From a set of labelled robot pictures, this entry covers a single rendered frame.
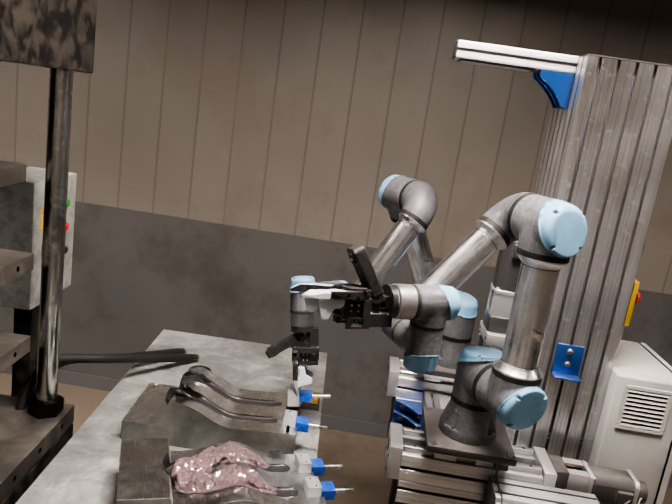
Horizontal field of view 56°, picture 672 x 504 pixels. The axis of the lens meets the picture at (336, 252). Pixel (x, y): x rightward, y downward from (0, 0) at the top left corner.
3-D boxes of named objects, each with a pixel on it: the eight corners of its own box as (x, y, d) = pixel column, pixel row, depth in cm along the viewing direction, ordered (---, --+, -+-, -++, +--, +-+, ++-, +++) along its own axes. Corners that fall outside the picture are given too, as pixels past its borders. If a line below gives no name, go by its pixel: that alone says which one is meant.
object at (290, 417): (326, 431, 192) (328, 415, 191) (325, 440, 187) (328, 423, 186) (283, 425, 192) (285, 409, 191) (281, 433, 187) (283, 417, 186)
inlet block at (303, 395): (330, 402, 202) (330, 385, 201) (329, 407, 197) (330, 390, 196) (288, 401, 202) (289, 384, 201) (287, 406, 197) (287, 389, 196)
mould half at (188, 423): (299, 420, 210) (304, 382, 207) (292, 463, 184) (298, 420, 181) (148, 398, 209) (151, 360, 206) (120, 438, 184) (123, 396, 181)
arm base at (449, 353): (468, 355, 223) (474, 329, 221) (474, 372, 208) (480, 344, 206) (425, 348, 224) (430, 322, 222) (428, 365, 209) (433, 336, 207)
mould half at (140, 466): (303, 470, 182) (308, 435, 179) (326, 530, 157) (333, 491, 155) (118, 476, 167) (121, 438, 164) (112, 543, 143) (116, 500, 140)
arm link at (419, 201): (459, 201, 194) (364, 332, 189) (437, 194, 203) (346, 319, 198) (438, 178, 187) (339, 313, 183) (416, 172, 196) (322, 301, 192)
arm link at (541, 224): (507, 405, 163) (553, 194, 151) (545, 435, 149) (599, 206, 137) (467, 407, 158) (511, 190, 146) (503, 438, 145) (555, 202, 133)
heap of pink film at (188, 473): (267, 460, 174) (271, 434, 172) (279, 499, 157) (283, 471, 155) (169, 462, 166) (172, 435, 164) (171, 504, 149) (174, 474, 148)
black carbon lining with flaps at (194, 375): (281, 407, 202) (285, 379, 200) (275, 432, 187) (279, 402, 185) (172, 391, 202) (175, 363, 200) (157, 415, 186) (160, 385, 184)
